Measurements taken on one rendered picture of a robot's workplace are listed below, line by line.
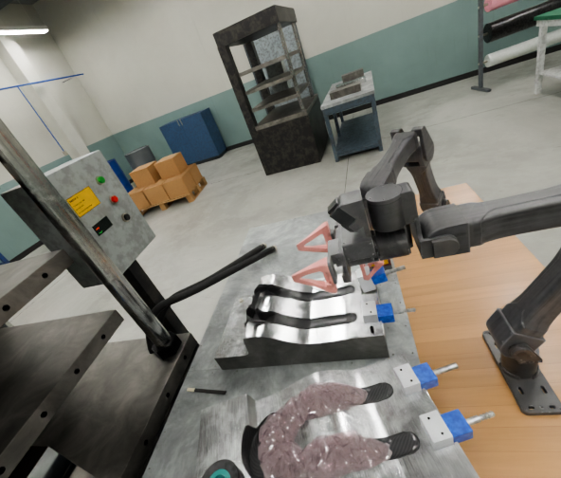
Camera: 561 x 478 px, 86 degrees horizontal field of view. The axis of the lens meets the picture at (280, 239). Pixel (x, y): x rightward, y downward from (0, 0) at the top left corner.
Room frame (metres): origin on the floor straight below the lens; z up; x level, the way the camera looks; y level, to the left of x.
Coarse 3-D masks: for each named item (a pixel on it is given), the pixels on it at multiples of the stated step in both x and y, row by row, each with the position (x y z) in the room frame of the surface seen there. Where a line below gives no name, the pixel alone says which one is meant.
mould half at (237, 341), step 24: (288, 288) 0.77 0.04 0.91; (312, 288) 0.76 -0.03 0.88; (240, 312) 0.81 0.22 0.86; (288, 312) 0.67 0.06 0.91; (312, 312) 0.66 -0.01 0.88; (336, 312) 0.62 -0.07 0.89; (360, 312) 0.58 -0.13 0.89; (240, 336) 0.71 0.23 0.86; (264, 336) 0.60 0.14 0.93; (288, 336) 0.59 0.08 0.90; (312, 336) 0.58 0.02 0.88; (336, 336) 0.54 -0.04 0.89; (360, 336) 0.51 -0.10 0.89; (384, 336) 0.49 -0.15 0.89; (216, 360) 0.66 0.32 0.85; (240, 360) 0.64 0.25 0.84; (264, 360) 0.61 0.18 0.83; (288, 360) 0.58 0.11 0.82; (312, 360) 0.56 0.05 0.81; (336, 360) 0.54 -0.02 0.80
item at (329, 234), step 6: (324, 222) 0.52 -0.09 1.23; (318, 228) 0.52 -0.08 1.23; (324, 228) 0.51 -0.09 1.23; (312, 234) 0.51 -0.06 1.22; (318, 234) 0.51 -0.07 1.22; (324, 234) 0.51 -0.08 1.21; (330, 234) 0.51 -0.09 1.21; (306, 240) 0.52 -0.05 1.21; (300, 246) 0.52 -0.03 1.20; (306, 246) 0.52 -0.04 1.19; (312, 246) 0.52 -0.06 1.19; (318, 246) 0.52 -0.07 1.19; (324, 246) 0.52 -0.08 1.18
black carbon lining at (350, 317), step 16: (256, 288) 0.79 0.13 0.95; (272, 288) 0.78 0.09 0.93; (352, 288) 0.69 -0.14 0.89; (256, 320) 0.74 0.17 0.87; (272, 320) 0.66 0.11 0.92; (288, 320) 0.65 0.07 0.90; (304, 320) 0.64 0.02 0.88; (320, 320) 0.62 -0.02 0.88; (336, 320) 0.60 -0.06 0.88; (352, 320) 0.57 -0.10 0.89
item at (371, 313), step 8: (368, 304) 0.57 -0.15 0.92; (376, 304) 0.58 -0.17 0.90; (384, 304) 0.57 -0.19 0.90; (368, 312) 0.55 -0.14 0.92; (376, 312) 0.54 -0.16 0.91; (384, 312) 0.54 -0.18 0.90; (392, 312) 0.53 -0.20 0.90; (400, 312) 0.53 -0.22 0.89; (408, 312) 0.53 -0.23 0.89; (368, 320) 0.54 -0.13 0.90; (376, 320) 0.54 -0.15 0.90; (384, 320) 0.53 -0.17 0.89; (392, 320) 0.53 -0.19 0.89
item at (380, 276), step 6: (360, 270) 0.68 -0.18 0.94; (366, 270) 0.67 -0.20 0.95; (378, 270) 0.66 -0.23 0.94; (384, 270) 0.65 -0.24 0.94; (390, 270) 0.64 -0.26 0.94; (396, 270) 0.64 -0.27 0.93; (360, 276) 0.66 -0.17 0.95; (372, 276) 0.65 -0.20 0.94; (378, 276) 0.64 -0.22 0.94; (384, 276) 0.63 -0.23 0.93; (360, 282) 0.65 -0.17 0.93; (366, 282) 0.65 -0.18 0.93; (372, 282) 0.64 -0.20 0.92; (378, 282) 0.64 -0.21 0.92; (366, 288) 0.64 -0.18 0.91; (372, 288) 0.64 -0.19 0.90
